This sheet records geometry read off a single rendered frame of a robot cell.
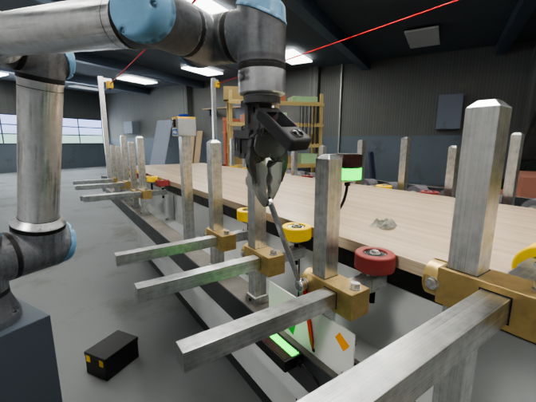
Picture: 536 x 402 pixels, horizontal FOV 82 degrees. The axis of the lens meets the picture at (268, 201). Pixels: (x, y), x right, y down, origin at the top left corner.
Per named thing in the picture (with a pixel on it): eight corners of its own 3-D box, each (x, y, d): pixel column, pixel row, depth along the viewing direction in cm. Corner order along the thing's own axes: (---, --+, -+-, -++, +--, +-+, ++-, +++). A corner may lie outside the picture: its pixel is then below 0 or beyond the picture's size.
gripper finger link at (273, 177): (266, 201, 68) (266, 159, 66) (281, 206, 63) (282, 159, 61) (254, 202, 66) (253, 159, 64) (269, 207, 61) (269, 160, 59)
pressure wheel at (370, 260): (376, 316, 60) (380, 260, 58) (344, 299, 66) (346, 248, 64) (400, 304, 64) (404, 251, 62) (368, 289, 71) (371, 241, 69)
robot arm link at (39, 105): (-3, 266, 101) (-10, 15, 80) (53, 250, 117) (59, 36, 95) (24, 286, 96) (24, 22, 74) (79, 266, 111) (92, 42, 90)
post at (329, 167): (321, 389, 64) (329, 154, 55) (309, 379, 66) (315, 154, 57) (333, 382, 66) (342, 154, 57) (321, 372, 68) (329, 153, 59)
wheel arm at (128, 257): (117, 269, 81) (116, 254, 80) (115, 266, 84) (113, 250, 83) (256, 240, 105) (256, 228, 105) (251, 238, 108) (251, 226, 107)
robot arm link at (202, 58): (160, 8, 58) (215, -6, 52) (199, 28, 68) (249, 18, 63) (163, 61, 59) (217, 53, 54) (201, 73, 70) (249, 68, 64)
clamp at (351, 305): (350, 322, 54) (352, 295, 53) (299, 292, 65) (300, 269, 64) (371, 312, 57) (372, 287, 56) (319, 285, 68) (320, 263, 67)
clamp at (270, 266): (266, 278, 74) (266, 258, 73) (238, 261, 85) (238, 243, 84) (286, 272, 77) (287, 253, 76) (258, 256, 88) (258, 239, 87)
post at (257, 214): (255, 321, 83) (254, 139, 74) (249, 315, 86) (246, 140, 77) (266, 317, 85) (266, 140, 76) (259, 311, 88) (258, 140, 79)
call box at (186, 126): (178, 138, 113) (177, 116, 111) (172, 138, 119) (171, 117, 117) (196, 138, 117) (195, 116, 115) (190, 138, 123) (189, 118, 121)
